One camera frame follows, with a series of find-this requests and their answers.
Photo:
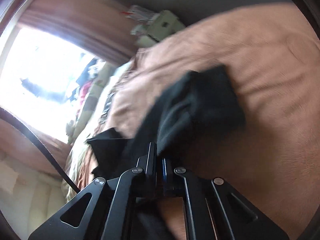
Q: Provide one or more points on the orange bed blanket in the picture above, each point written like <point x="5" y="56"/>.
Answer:
<point x="271" y="55"/>

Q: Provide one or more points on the white bedside nightstand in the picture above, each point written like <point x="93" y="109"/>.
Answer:
<point x="160" y="27"/>

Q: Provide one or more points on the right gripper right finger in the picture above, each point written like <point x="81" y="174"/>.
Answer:
<point x="213" y="209"/>

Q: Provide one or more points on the pink curtain right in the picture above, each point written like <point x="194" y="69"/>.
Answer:
<point x="97" y="26"/>

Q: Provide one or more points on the striped gift bag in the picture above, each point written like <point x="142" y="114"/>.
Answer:
<point x="140" y="14"/>

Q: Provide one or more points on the pile of clothes by window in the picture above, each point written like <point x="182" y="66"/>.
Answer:
<point x="86" y="79"/>

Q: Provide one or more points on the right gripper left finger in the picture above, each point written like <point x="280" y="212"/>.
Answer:
<point x="103" y="209"/>

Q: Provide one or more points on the black sweatshirt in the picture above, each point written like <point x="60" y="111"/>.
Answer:
<point x="195" y="103"/>

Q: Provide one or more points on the cream padded headboard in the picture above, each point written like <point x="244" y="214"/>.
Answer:
<point x="28" y="197"/>

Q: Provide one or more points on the bear print bedding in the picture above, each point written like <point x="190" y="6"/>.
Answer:
<point x="91" y="120"/>

